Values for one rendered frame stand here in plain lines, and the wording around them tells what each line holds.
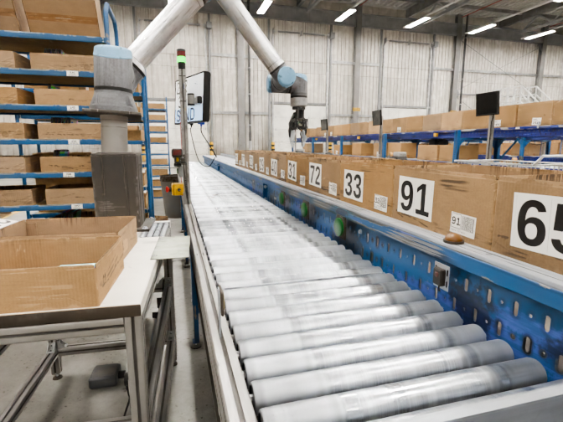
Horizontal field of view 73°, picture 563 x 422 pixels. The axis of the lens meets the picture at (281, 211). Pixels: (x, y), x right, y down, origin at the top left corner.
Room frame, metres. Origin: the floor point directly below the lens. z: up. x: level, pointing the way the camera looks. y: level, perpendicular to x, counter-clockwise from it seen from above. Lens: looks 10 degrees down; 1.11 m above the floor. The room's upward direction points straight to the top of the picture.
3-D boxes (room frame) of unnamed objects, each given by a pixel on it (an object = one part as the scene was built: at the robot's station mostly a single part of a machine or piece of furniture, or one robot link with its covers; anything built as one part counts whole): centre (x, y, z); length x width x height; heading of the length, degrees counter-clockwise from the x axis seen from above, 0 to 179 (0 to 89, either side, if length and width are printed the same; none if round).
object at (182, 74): (2.35, 0.60, 1.11); 0.12 x 0.05 x 0.88; 16
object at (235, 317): (0.85, -0.12, 0.72); 0.52 x 0.05 x 0.05; 106
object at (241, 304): (0.91, -0.10, 0.72); 0.52 x 0.05 x 0.05; 106
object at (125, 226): (1.22, 0.71, 0.80); 0.38 x 0.28 x 0.10; 100
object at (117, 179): (1.66, 0.71, 0.91); 0.26 x 0.26 x 0.33; 12
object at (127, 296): (1.25, 0.72, 0.74); 1.00 x 0.58 x 0.03; 12
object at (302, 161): (2.15, -0.22, 0.96); 0.39 x 0.29 x 0.17; 16
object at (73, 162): (2.53, 1.32, 0.99); 0.40 x 0.30 x 0.10; 102
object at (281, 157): (2.53, -0.11, 0.97); 0.39 x 0.29 x 0.17; 16
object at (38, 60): (2.52, 1.31, 1.59); 0.40 x 0.30 x 0.10; 106
